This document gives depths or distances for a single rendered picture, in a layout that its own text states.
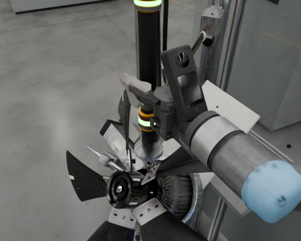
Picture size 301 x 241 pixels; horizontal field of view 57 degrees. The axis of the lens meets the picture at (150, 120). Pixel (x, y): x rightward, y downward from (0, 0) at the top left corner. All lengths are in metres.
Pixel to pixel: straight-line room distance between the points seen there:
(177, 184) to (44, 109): 2.56
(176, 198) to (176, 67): 0.62
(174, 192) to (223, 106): 0.35
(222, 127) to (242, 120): 0.59
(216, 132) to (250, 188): 0.09
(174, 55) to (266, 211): 0.24
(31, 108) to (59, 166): 0.99
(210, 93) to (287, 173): 0.74
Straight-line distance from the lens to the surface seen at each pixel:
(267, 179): 0.37
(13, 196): 2.60
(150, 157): 0.65
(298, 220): 1.55
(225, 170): 0.39
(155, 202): 0.91
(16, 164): 2.82
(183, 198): 1.00
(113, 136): 1.20
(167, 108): 0.46
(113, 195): 0.91
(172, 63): 0.42
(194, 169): 0.74
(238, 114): 1.01
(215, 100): 1.07
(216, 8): 1.16
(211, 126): 0.41
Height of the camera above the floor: 1.95
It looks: 41 degrees down
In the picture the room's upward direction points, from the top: straight up
